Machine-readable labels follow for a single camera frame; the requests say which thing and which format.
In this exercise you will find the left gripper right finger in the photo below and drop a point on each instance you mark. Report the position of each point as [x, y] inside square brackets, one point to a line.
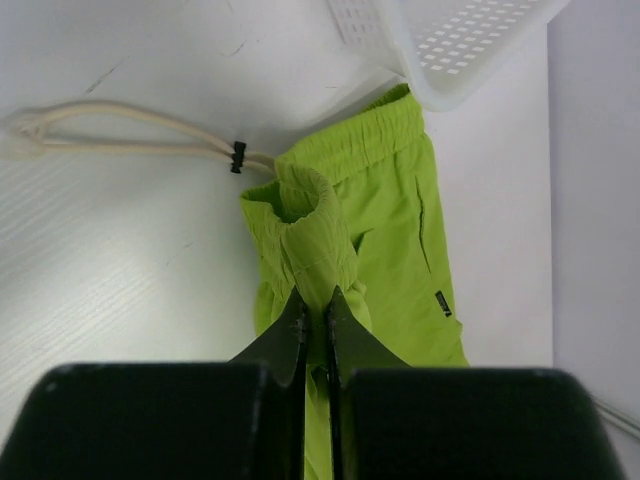
[393, 421]

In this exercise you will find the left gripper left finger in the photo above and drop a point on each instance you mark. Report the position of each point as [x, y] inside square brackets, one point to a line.
[240, 419]

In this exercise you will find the lime green shorts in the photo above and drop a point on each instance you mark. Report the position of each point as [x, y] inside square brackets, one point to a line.
[354, 208]

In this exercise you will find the white perforated plastic basket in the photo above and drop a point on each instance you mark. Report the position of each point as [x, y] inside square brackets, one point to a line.
[444, 49]

